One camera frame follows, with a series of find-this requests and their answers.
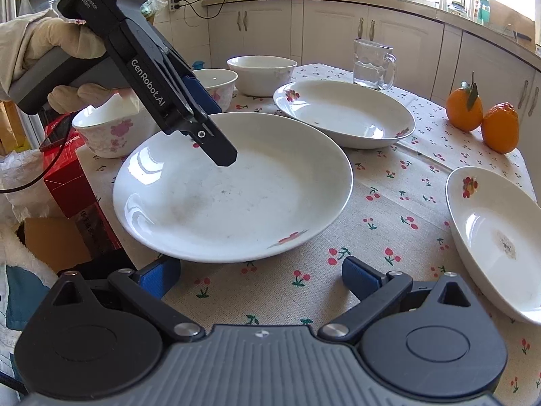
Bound orange with leaf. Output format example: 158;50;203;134
446;72;484;133

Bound large white plate pink flower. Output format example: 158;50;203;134
112;112;353;264

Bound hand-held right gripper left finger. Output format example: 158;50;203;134
46;258;204;341

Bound white plate two flower prints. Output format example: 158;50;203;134
273;80;417;150

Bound small white bowl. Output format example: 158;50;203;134
192;69;238;113

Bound person's left hand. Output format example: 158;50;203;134
0;8;140;115

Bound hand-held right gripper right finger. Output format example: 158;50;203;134
317;256;476;341

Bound orange without leaf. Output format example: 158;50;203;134
482;102;520;155

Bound cardboard box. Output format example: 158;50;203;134
17;217;94;274

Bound row of white cabinet doors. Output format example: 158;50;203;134
206;0;541;136

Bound glass mug with water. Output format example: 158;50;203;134
352;38;399;91

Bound teal cloth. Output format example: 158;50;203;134
5;263;52;331

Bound red box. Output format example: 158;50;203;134
42;112;123;254

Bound white fluffy cloth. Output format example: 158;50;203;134
0;223;62;282

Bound wide white bowl faint print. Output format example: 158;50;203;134
227;56;297;98

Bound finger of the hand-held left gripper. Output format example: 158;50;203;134
181;74;222;116
152;46;238;167

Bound dark phone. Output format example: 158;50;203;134
39;114;79;152

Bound white bowl pink flowers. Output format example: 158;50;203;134
71;93;163;159

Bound cherry print tablecloth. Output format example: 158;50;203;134
74;63;537;406

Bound black cable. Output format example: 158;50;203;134
0;135;66;195

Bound white plate brown stain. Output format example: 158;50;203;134
446;166;541;326

